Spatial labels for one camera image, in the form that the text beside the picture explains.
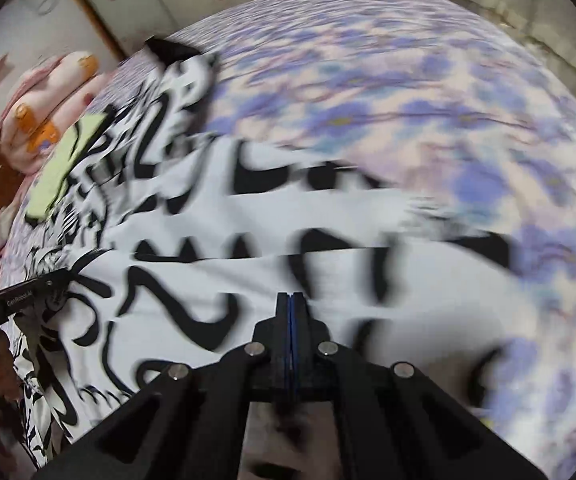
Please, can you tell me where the folded green black garment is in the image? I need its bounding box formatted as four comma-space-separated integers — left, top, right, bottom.
23, 112, 109, 223

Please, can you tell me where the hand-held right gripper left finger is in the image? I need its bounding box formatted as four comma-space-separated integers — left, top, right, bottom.
33, 292, 293, 480

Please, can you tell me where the rolled pink bear quilt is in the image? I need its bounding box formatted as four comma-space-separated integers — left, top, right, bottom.
0, 50, 119, 176

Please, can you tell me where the white black printed jacket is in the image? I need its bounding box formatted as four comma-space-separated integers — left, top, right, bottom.
10, 35, 524, 480

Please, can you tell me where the beige covered furniture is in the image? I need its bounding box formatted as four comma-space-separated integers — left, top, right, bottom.
443, 0, 576, 126

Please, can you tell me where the purple cat print blanket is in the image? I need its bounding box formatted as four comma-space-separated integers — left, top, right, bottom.
0, 0, 576, 471

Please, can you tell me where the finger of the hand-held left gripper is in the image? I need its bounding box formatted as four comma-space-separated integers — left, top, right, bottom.
38, 269, 73, 295

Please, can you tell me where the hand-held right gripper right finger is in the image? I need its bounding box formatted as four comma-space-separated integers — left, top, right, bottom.
293, 294, 549, 480

